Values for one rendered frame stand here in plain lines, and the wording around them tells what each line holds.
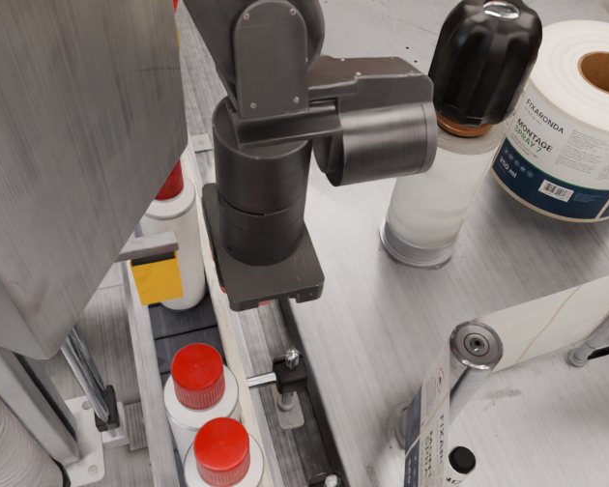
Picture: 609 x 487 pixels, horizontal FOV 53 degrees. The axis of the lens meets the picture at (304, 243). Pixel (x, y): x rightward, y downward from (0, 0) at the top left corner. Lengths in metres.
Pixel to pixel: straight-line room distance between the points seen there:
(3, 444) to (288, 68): 0.21
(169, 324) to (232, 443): 0.29
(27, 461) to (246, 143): 0.19
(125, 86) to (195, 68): 0.82
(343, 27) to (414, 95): 0.74
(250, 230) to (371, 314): 0.31
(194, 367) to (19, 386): 0.15
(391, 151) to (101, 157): 0.22
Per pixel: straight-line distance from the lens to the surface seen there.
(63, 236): 0.16
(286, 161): 0.33
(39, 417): 0.55
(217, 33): 0.30
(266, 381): 0.58
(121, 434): 0.59
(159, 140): 0.20
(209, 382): 0.40
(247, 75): 0.30
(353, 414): 0.61
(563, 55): 0.79
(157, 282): 0.43
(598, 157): 0.74
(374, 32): 1.09
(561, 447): 0.66
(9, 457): 0.31
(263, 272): 0.41
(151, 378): 0.54
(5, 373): 0.47
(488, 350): 0.46
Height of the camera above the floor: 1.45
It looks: 54 degrees down
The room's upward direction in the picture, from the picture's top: 7 degrees clockwise
